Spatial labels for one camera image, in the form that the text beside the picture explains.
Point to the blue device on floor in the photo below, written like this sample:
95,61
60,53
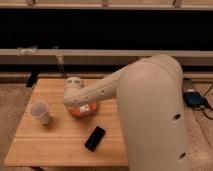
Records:
193,98

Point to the wooden folding table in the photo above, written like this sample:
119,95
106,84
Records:
61,143

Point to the white tube on plate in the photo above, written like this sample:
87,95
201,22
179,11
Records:
84,110

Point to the black smartphone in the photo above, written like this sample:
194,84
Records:
95,138

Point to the orange round plate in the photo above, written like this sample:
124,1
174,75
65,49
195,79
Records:
76,112

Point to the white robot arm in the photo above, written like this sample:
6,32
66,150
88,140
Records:
150,106

